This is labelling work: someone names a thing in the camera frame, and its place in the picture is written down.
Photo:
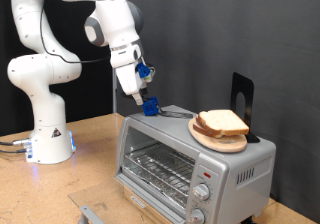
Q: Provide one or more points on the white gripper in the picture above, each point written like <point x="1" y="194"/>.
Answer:
<point x="128" y="79"/>

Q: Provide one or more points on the black spatula with blue cube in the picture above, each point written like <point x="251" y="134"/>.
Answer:
<point x="151" y="108"/>

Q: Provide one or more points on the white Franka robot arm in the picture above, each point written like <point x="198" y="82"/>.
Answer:
<point x="40" y="70"/>

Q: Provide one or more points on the silver oven knob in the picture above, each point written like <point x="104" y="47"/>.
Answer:
<point x="201" y="191"/>
<point x="196" y="216"/>

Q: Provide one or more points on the silver toaster oven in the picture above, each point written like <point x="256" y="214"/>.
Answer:
<point x="233" y="190"/>

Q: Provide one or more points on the vertical metal pole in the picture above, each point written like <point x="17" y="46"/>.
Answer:
<point x="114" y="104"/>

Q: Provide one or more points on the round wooden cutting board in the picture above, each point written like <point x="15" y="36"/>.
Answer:
<point x="223" y="144"/>

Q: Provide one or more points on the black metal bookend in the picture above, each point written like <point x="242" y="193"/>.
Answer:
<point x="250" y="94"/>

